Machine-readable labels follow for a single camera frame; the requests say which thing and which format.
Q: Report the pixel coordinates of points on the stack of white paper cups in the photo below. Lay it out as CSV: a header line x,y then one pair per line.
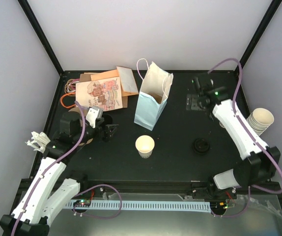
x,y
260,119

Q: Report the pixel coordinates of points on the brown cardboard sleeve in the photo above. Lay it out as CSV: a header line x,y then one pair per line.
x,y
86,77

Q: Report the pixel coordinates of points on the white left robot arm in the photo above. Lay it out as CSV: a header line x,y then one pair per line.
x,y
37,210

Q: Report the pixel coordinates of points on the rubber bands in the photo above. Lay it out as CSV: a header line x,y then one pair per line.
x,y
69,91

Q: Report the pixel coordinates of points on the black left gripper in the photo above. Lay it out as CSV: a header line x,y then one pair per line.
x,y
106,136

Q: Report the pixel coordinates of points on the brown pulp cup carrier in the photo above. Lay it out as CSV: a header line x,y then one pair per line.
x,y
77,109

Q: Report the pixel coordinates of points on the white plastic cutlery pile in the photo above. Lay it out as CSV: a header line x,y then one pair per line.
x,y
38,141

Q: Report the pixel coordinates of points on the black coffee cup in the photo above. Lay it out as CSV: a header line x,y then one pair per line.
x,y
108,120

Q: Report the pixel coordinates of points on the light blue cable duct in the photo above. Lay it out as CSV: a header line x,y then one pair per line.
x,y
139,205

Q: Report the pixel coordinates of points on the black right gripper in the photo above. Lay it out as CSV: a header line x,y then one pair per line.
x,y
191,103

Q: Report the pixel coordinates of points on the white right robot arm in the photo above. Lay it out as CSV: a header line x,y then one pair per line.
x,y
258,160

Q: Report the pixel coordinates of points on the light blue paper bag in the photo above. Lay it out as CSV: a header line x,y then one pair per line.
x,y
153,96

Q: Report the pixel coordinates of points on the illustrated greeting card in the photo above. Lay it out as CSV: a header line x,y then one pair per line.
x,y
105,94

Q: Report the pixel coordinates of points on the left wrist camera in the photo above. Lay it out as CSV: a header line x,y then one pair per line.
x,y
93,114

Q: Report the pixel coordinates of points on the black cup lid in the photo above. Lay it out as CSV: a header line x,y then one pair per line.
x,y
200,146

